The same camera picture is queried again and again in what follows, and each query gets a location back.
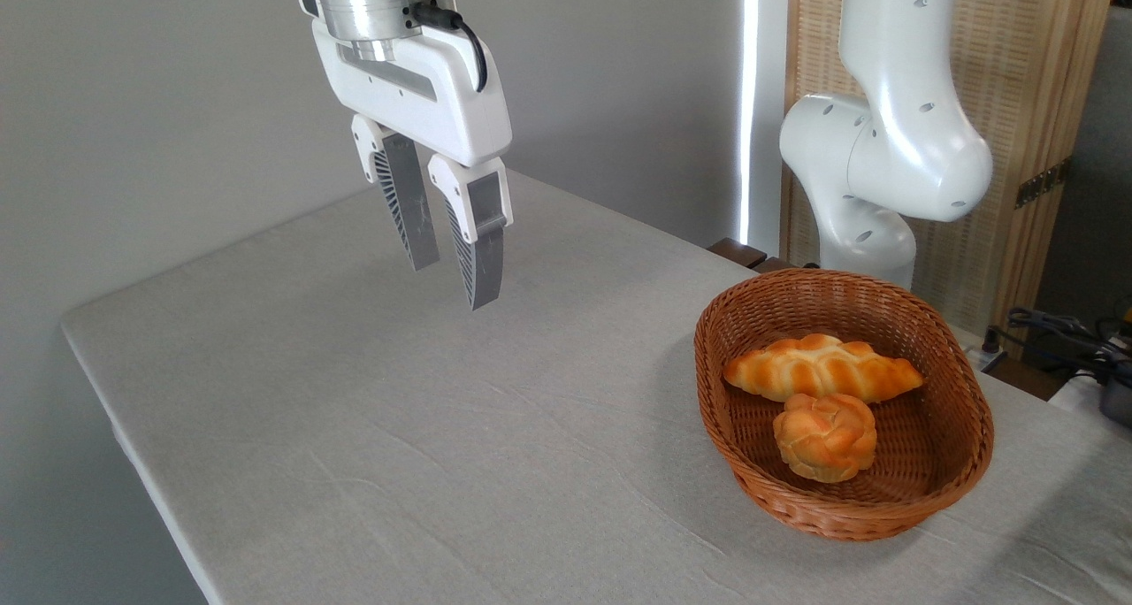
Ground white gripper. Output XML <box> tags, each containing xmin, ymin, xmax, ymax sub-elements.
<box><xmin>310</xmin><ymin>17</ymin><xmax>514</xmax><ymax>311</ymax></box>

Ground wooden woven screen panel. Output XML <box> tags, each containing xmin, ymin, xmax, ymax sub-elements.
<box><xmin>783</xmin><ymin>0</ymin><xmax>1120</xmax><ymax>341</ymax></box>

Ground dark brown wooden furniture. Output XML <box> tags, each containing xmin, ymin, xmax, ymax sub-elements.
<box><xmin>707</xmin><ymin>238</ymin><xmax>797</xmax><ymax>274</ymax></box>

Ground dark metal screen hinge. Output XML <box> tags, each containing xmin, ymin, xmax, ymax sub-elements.
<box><xmin>1015</xmin><ymin>158</ymin><xmax>1073</xmax><ymax>210</ymax></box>

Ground long braided bread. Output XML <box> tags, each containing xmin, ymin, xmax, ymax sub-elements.
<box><xmin>723</xmin><ymin>333</ymin><xmax>925</xmax><ymax>404</ymax></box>

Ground black cable bundle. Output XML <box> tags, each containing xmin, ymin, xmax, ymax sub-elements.
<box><xmin>1004</xmin><ymin>307</ymin><xmax>1132</xmax><ymax>385</ymax></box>

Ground grey tablecloth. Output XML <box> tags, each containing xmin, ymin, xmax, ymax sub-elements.
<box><xmin>60</xmin><ymin>154</ymin><xmax>1132</xmax><ymax>605</ymax></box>

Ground brown wicker basket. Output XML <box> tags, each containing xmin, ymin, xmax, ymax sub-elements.
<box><xmin>694</xmin><ymin>268</ymin><xmax>995</xmax><ymax>542</ymax></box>

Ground round knotted bread bun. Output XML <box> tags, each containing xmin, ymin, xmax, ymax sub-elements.
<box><xmin>773</xmin><ymin>393</ymin><xmax>878</xmax><ymax>484</ymax></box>

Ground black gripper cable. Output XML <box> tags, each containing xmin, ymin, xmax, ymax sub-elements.
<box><xmin>409</xmin><ymin>2</ymin><xmax>489</xmax><ymax>93</ymax></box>

